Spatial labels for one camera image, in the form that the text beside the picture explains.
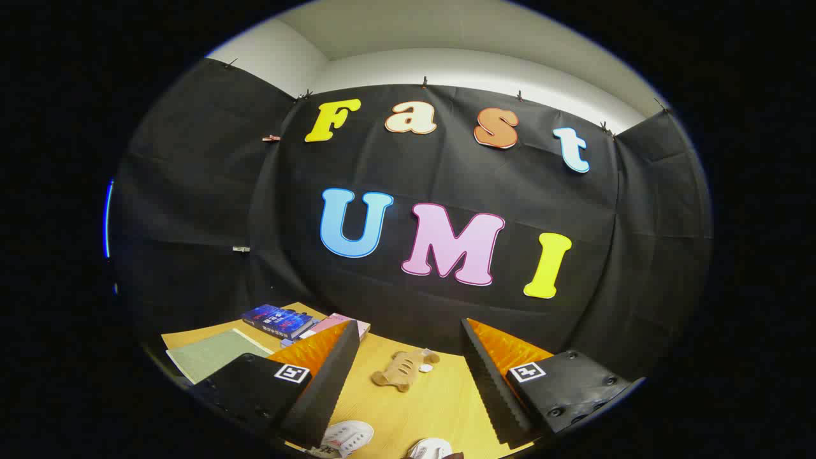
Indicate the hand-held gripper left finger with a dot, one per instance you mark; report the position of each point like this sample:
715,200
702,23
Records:
319,395

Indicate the tan bread-shaped plush toy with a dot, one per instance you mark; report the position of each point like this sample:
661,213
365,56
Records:
401,371

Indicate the pink cover book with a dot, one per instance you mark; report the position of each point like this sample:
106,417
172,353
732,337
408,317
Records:
338,322

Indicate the row of black binder clips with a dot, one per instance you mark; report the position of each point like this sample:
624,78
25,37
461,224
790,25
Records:
424,82

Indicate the black backdrop cloth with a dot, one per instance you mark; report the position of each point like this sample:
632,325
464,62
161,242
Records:
446,172

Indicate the white shoe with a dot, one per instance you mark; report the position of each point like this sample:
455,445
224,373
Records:
430,449
349,437

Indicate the dark blue book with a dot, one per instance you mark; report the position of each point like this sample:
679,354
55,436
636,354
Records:
280,320

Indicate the pale green fabric storage box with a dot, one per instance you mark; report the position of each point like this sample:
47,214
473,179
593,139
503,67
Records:
210,357

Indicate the light blue book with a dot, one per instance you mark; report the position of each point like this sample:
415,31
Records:
289,342

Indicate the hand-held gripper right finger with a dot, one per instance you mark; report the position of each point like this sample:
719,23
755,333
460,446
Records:
494,389

